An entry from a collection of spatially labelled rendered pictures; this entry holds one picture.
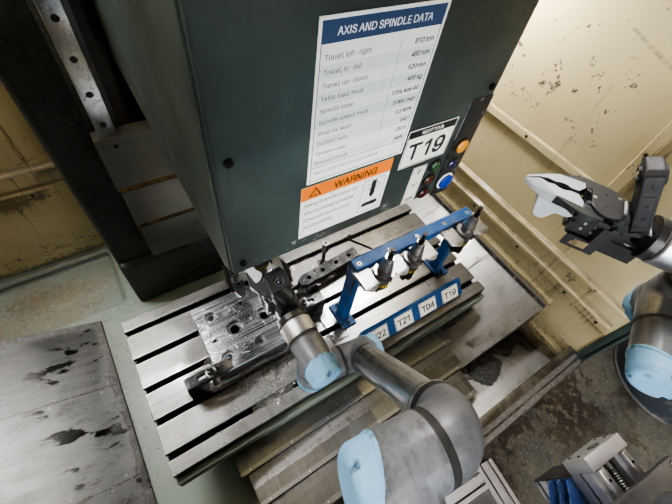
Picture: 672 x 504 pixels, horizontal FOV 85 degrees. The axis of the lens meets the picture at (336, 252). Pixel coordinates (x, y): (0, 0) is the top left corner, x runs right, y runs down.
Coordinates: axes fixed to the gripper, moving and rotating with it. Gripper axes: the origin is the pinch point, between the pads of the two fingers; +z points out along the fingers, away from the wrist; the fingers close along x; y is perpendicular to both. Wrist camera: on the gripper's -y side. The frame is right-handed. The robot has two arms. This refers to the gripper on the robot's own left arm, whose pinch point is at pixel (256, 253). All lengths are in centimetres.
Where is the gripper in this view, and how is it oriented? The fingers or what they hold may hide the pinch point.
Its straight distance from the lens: 94.0
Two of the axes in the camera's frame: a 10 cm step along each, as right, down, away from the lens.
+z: -5.3, -7.3, 4.4
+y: -1.3, 5.8, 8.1
